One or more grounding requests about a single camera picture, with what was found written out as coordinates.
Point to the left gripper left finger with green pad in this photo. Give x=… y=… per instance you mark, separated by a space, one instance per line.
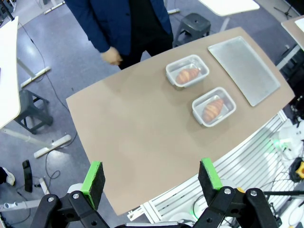
x=71 y=211

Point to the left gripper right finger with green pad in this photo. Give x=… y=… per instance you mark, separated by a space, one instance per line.
x=232 y=209

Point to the golden croissant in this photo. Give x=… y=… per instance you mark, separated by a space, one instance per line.
x=212 y=110
x=187 y=75

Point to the clear clip-lock container lid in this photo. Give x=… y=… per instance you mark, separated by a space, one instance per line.
x=169 y=68
x=196 y=104

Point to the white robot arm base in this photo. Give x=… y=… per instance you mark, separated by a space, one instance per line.
x=291 y=140

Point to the person's right forearm blue sleeve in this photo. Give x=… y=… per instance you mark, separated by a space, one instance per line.
x=95 y=35

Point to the person's right hand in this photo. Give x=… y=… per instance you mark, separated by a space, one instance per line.
x=111 y=56

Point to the black rod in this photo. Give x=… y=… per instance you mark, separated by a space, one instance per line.
x=285 y=192

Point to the white desk leg with foot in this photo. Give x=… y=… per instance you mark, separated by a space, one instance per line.
x=33 y=76
x=47 y=147

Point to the white shoe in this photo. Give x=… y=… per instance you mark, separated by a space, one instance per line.
x=10 y=177

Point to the yellow emergency stop button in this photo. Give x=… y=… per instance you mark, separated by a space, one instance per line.
x=300 y=169

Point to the grey plastic stool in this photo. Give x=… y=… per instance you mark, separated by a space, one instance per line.
x=196 y=23
x=33 y=111

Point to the grey metal baking tray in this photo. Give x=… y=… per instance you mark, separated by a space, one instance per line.
x=244 y=69

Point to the white desk top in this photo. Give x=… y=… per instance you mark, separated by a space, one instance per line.
x=8 y=71

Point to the person in blue jacket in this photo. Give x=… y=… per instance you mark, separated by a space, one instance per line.
x=133 y=23

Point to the white table top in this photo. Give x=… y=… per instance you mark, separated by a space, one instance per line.
x=228 y=7

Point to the white table foot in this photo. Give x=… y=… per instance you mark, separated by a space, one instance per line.
x=54 y=6

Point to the black tripod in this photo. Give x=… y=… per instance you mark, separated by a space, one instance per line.
x=286 y=9

